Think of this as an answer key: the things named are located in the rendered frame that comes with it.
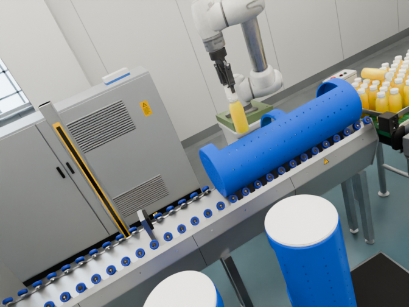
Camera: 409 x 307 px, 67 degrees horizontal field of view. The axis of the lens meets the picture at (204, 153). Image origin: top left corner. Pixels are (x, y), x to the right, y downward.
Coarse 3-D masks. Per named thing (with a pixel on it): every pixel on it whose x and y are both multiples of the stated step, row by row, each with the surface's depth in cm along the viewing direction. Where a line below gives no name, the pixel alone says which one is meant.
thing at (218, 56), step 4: (224, 48) 131; (212, 52) 131; (216, 52) 130; (220, 52) 130; (224, 52) 131; (212, 56) 132; (216, 56) 131; (220, 56) 131; (224, 56) 132; (212, 60) 133; (216, 60) 136; (220, 60) 132; (224, 60) 132; (220, 64) 134; (224, 68) 134
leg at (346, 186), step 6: (348, 180) 208; (342, 186) 213; (348, 186) 210; (348, 192) 212; (348, 198) 214; (348, 204) 217; (354, 204) 218; (348, 210) 221; (354, 210) 220; (348, 216) 225; (354, 216) 223; (348, 222) 229; (354, 222) 225; (354, 228) 227
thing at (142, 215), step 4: (140, 212) 154; (144, 212) 154; (140, 216) 151; (144, 216) 151; (148, 216) 154; (140, 220) 148; (144, 220) 148; (148, 220) 149; (144, 224) 149; (148, 224) 150; (152, 224) 154; (148, 228) 150; (152, 228) 152; (148, 232) 151; (152, 232) 152; (152, 236) 153; (152, 240) 153; (156, 240) 154
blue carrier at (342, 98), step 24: (336, 96) 162; (264, 120) 174; (288, 120) 156; (312, 120) 157; (336, 120) 161; (240, 144) 151; (264, 144) 151; (288, 144) 155; (312, 144) 163; (216, 168) 146; (240, 168) 148; (264, 168) 154
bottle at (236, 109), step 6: (234, 102) 142; (234, 108) 142; (240, 108) 142; (234, 114) 143; (240, 114) 143; (234, 120) 145; (240, 120) 144; (246, 120) 146; (240, 126) 146; (246, 126) 146; (240, 132) 147
